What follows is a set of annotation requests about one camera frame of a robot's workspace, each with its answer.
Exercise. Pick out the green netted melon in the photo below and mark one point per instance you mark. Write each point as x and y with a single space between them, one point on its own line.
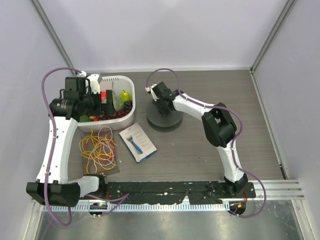
118 103

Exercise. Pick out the white slotted cable duct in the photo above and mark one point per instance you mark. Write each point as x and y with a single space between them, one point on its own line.
183 207

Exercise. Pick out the clear tray of cables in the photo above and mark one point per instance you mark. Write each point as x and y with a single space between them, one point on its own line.
98 152

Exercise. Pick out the white plastic basket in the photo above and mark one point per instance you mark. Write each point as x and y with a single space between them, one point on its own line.
119 84

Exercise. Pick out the black mounting base plate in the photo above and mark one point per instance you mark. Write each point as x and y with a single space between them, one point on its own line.
173 192

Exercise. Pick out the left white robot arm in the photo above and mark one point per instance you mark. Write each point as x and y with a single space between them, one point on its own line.
80 96

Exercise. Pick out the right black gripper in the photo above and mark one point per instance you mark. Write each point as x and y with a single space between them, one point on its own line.
163 112

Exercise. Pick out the razor in white box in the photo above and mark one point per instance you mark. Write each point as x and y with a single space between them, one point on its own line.
137 142

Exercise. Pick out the grey perforated cable spool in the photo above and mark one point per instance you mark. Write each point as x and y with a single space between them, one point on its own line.
163 123

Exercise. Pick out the red apple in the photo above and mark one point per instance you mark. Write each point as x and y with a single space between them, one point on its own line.
103 96

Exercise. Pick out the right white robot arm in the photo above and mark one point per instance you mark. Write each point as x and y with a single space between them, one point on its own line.
220 131

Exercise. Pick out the dark red grape bunch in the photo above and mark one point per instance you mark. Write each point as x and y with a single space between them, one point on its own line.
128 105

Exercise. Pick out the aluminium rail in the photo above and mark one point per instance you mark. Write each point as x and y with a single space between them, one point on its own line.
283 190

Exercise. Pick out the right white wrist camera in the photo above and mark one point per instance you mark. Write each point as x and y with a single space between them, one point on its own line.
149 90

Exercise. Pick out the green leaf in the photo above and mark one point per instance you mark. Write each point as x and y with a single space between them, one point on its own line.
84 119

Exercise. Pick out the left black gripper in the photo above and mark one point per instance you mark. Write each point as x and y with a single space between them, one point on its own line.
105 109

